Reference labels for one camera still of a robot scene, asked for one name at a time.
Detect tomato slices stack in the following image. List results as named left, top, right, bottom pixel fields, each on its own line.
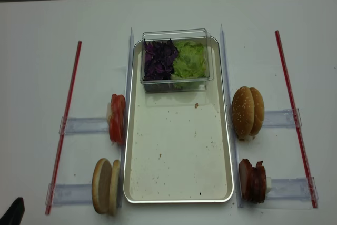
left=108, top=94, right=126, bottom=145

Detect lower right clear pusher track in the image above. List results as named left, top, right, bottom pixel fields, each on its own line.
left=266, top=178, right=318, bottom=201

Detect red rail strip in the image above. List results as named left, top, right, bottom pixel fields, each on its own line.
left=45, top=41, right=82, bottom=216
left=275, top=30, right=318, bottom=209

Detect left sesame bun top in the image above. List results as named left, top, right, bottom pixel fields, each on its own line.
left=231, top=86, right=255, bottom=139

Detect right red rail strip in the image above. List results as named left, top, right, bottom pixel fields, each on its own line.
left=275, top=30, right=318, bottom=209

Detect lower left clear pusher track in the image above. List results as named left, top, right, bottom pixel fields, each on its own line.
left=45, top=184, right=92, bottom=206

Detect white meat pusher block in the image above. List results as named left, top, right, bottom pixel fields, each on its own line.
left=265, top=177, right=272, bottom=198

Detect sliced meat patty stack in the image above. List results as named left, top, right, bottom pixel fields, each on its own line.
left=239, top=159, right=267, bottom=203

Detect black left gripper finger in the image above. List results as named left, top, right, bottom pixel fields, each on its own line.
left=0, top=197, right=25, bottom=225

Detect purple cabbage leaves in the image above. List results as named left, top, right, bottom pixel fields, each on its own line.
left=143, top=39, right=179, bottom=81

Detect bun slice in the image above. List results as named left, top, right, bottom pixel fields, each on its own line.
left=108, top=160, right=121, bottom=216
left=92, top=158, right=112, bottom=214

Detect upper left clear pusher track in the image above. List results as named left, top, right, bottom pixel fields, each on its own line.
left=58, top=117, right=108, bottom=135

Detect white tomato pusher block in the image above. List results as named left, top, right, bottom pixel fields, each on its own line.
left=106, top=102, right=112, bottom=123

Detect metal baking tray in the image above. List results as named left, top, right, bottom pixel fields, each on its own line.
left=123, top=38, right=234, bottom=204

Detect clear pusher track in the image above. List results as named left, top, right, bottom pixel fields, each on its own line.
left=262, top=109, right=302, bottom=128
left=45, top=184, right=92, bottom=206
left=266, top=178, right=318, bottom=201
left=58, top=117, right=108, bottom=135

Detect green lettuce leaves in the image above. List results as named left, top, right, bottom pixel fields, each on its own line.
left=171, top=40, right=206, bottom=80

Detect left red rail strip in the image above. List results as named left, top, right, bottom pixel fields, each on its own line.
left=45, top=41, right=82, bottom=216

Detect right sesame bun top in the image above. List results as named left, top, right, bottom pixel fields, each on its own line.
left=250, top=87, right=265, bottom=137

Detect upper right clear pusher track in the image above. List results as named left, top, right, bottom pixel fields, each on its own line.
left=262, top=109, right=302, bottom=128

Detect sesame bun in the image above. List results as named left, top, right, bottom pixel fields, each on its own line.
left=231, top=86, right=255, bottom=139
left=250, top=87, right=265, bottom=137

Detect clear plastic salad container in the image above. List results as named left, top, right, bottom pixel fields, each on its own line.
left=140, top=28, right=214, bottom=93

